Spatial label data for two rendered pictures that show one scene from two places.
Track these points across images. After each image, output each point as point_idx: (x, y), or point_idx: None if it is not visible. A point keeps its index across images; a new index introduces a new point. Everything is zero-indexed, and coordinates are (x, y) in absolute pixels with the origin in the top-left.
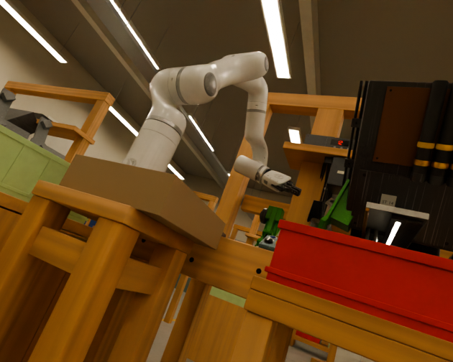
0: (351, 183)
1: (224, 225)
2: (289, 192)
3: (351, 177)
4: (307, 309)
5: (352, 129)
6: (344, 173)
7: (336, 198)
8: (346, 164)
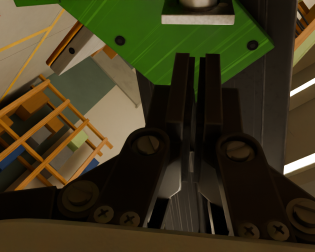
0: (142, 100)
1: None
2: (140, 135)
3: (144, 115)
4: None
5: (199, 230)
6: (192, 129)
7: (123, 58)
8: None
